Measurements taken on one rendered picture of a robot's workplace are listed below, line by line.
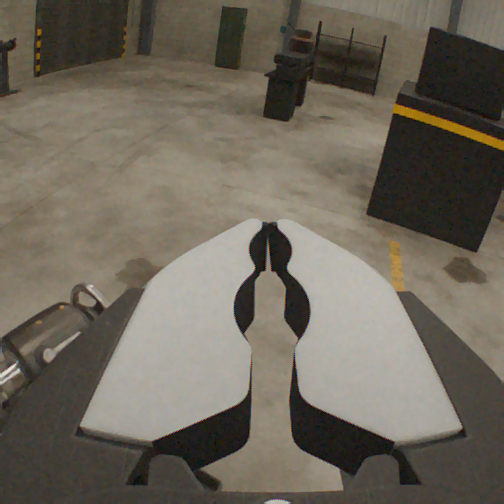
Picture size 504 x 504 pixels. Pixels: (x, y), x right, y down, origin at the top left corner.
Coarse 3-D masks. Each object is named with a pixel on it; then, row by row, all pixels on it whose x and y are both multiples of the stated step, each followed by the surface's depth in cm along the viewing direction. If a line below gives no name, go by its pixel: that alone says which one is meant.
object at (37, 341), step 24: (72, 288) 76; (96, 288) 73; (48, 312) 67; (72, 312) 68; (96, 312) 75; (24, 336) 61; (48, 336) 63; (72, 336) 64; (24, 360) 58; (48, 360) 59; (0, 384) 56; (24, 384) 60; (0, 408) 70
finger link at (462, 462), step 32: (416, 320) 8; (448, 352) 7; (448, 384) 7; (480, 384) 6; (480, 416) 6; (416, 448) 6; (448, 448) 5; (480, 448) 5; (416, 480) 5; (448, 480) 5; (480, 480) 5
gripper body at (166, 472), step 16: (160, 464) 5; (176, 464) 5; (368, 464) 5; (384, 464) 5; (160, 480) 5; (176, 480) 5; (192, 480) 5; (352, 480) 5; (368, 480) 5; (384, 480) 5; (80, 496) 4; (96, 496) 4; (112, 496) 4; (128, 496) 4; (144, 496) 5; (160, 496) 5; (176, 496) 5; (192, 496) 5; (208, 496) 5; (224, 496) 5; (240, 496) 5; (256, 496) 5; (272, 496) 5; (288, 496) 5; (304, 496) 5; (320, 496) 5; (336, 496) 5; (352, 496) 5; (368, 496) 5; (384, 496) 4; (400, 496) 4; (416, 496) 4; (432, 496) 4; (448, 496) 4; (464, 496) 4
